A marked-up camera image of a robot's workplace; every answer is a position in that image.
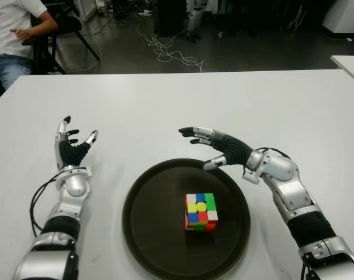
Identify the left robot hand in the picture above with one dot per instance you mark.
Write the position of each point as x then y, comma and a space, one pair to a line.
70, 156

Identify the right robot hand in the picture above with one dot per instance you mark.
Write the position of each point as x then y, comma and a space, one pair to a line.
235, 151

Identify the multicoloured Rubik's cube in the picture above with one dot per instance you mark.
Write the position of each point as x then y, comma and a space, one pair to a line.
200, 210

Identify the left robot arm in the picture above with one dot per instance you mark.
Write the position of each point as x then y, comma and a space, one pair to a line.
74, 186

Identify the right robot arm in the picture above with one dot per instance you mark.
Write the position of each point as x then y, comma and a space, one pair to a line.
282, 172

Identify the dark round plate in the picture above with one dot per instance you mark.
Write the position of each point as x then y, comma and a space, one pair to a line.
153, 233

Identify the black chair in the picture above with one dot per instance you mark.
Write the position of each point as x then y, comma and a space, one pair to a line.
69, 26

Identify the silver humanoid robot legs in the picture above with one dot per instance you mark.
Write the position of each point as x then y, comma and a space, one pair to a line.
193, 20

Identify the seated person in white shirt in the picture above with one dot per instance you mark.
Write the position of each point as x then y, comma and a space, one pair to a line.
7, 26

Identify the white side table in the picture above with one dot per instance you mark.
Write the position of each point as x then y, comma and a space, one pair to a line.
352, 67

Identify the silver folding stand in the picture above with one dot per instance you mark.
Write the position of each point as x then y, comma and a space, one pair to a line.
296, 20

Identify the white glass display cabinet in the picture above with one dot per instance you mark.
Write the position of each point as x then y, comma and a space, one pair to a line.
86, 10

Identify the black column cabinet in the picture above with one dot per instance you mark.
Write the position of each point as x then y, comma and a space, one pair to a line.
168, 17

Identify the white power strip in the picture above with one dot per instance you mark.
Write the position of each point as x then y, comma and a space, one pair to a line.
146, 13

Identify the white cabinet with black base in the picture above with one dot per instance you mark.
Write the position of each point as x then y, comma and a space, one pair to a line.
343, 17

